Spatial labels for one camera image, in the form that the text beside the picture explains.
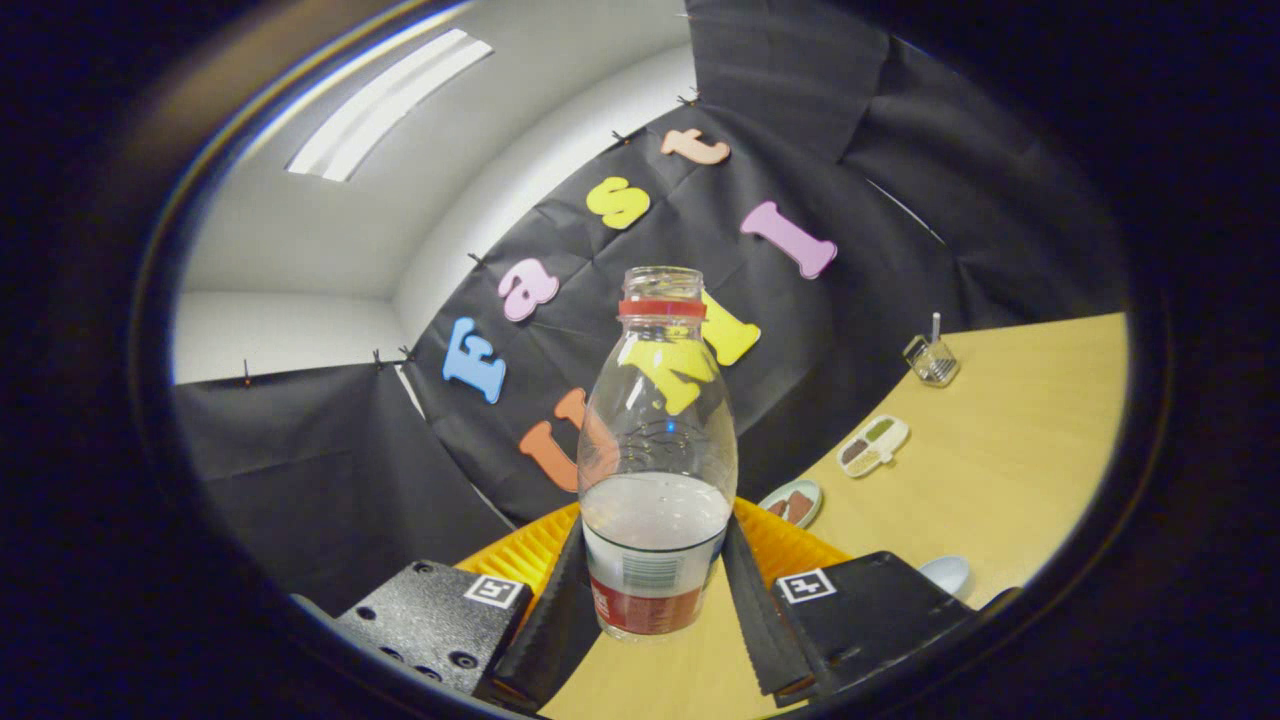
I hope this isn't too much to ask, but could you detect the white divided seed dish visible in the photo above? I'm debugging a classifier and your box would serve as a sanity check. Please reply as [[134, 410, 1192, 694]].
[[836, 414, 911, 479]]

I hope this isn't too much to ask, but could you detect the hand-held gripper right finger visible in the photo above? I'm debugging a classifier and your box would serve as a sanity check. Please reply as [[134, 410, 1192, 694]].
[[722, 497, 976, 709]]

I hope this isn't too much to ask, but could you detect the black backdrop cloth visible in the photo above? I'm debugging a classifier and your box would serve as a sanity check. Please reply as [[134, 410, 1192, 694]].
[[172, 0, 1131, 616]]

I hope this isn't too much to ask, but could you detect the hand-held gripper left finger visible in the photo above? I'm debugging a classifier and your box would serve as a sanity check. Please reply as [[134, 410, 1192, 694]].
[[335, 500, 586, 709]]

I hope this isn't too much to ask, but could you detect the wire mesh holder with spoon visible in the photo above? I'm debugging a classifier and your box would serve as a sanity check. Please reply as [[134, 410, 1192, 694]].
[[902, 312, 961, 388]]

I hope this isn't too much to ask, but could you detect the pale green plate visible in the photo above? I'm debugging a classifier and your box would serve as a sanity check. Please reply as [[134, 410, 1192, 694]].
[[758, 478, 824, 529]]

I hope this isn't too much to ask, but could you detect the wooden table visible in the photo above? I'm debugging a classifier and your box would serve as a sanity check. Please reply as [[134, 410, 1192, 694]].
[[540, 312, 1131, 720]]

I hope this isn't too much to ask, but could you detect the clear plastic juice bottle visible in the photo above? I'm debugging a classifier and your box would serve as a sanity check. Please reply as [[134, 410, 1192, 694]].
[[578, 265, 739, 641]]

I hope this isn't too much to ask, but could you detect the white cup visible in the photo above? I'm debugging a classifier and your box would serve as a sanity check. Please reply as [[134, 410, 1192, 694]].
[[918, 555, 972, 598]]

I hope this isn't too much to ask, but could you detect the long ceiling light panel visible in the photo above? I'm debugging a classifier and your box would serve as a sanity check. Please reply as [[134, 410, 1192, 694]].
[[287, 28, 495, 183]]

